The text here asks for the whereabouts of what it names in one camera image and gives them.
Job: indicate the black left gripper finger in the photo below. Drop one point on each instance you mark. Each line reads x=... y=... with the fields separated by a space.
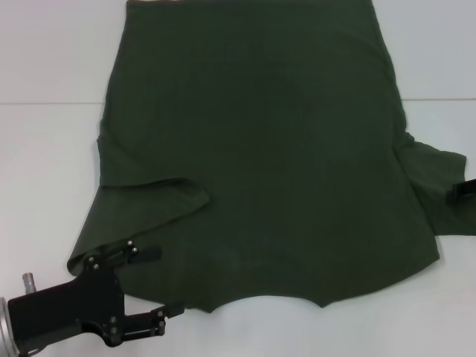
x=147 y=253
x=145 y=321

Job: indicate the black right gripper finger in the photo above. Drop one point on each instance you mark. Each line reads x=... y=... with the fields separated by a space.
x=463 y=190

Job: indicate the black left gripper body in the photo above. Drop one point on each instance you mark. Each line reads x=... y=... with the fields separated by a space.
x=74 y=308

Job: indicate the dark green shirt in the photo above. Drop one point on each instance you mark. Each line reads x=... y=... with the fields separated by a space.
x=260 y=156

